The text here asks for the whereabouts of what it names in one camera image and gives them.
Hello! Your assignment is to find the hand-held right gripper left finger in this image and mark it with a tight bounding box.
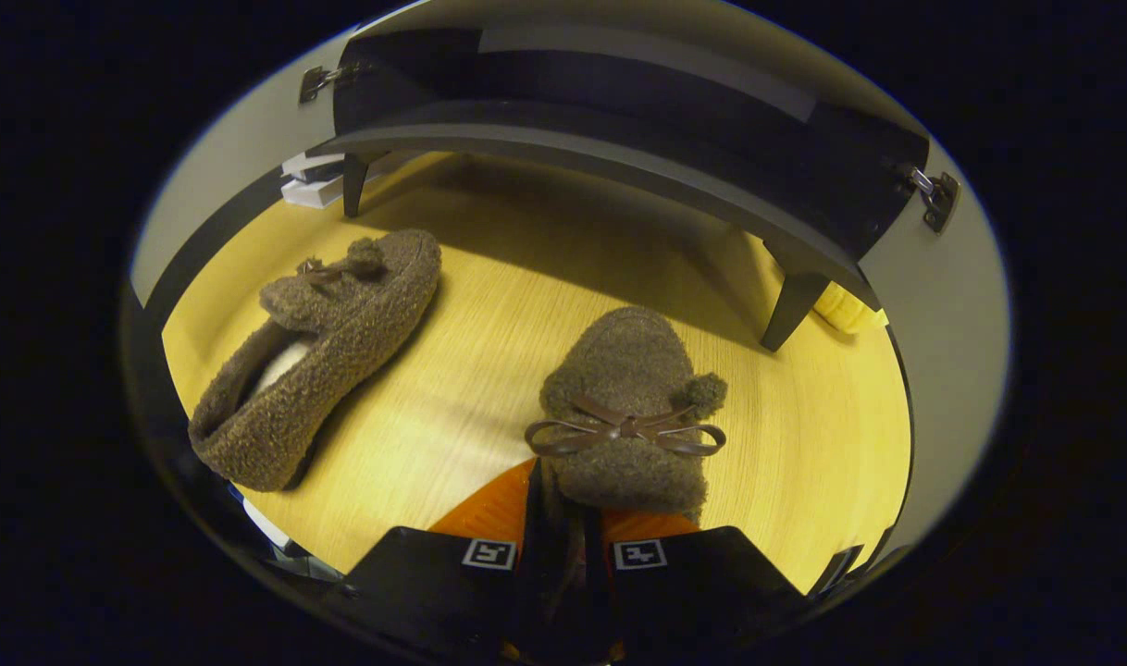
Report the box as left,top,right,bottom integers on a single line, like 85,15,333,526
328,458,569,665

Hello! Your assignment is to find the white shoe cabinet door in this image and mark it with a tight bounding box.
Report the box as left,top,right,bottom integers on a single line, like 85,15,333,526
855,139,1009,551
129,28,365,306

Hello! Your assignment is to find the white shoe cabinet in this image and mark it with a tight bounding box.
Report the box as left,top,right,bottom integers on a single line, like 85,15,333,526
129,0,1009,556

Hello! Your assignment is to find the stack of white boards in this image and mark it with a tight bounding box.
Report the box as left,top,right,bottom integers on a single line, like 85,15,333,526
279,151,365,210

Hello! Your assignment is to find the black table clamp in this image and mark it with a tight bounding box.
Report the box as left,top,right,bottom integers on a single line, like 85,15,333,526
807,544,866,595

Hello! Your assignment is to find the brown fuzzy shoe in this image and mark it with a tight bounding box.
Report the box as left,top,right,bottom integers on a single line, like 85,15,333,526
525,307,728,524
188,229,442,492

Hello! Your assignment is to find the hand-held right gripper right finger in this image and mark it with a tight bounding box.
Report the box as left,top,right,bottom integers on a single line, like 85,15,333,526
568,504,810,665

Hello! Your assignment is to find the yellow ball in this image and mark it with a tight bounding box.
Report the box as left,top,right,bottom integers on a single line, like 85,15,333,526
811,280,888,335

